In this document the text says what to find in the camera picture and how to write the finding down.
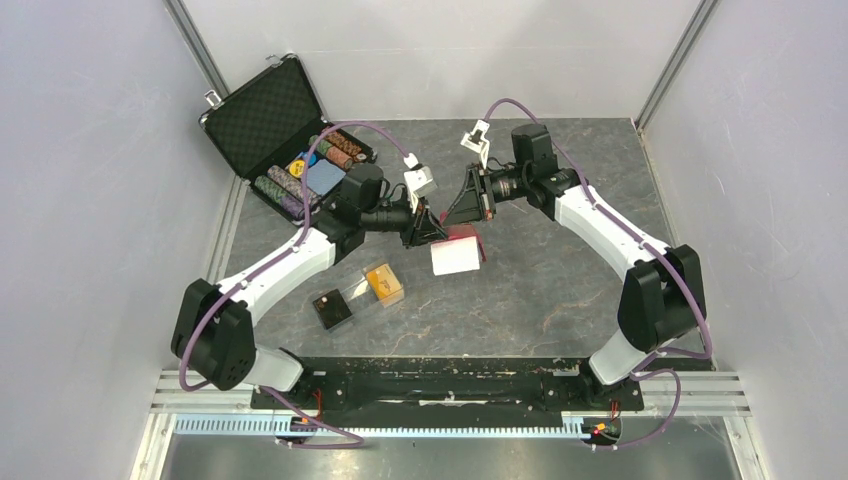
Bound clear plastic card box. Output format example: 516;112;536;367
314;260;404;331

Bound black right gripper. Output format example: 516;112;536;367
442;162;532;227

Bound orange card stack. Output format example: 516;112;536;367
365;263;405;307

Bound green purple poker chip row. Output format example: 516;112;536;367
254;176;305;221

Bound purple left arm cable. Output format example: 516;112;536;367
178;121;415;450

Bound red poker chip row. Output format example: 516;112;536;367
324;146;354;171

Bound yellow dealer chip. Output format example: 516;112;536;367
287;159;306;178

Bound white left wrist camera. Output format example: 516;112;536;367
403;153;438;213

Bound black aluminium poker chip case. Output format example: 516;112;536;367
199;54;387;225

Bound red leather card holder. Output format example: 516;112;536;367
430;224;487;276

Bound aluminium slotted rail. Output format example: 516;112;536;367
174;414;610;440

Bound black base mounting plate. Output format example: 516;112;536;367
286;357;644;428

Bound blue playing card deck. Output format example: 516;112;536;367
307;160;346;196

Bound purple grey poker chip row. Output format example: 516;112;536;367
267;165;321;208

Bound black card stack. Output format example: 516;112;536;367
312;289;353;331

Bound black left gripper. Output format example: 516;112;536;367
361;192;449;251

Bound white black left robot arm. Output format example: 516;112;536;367
171;163;447;408

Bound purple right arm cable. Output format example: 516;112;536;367
482;98;714;452

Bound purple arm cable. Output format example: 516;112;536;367
482;98;714;452
178;121;415;450

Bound brown poker chip row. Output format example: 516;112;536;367
324;130;363;157

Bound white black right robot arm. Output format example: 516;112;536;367
443;121;706;408

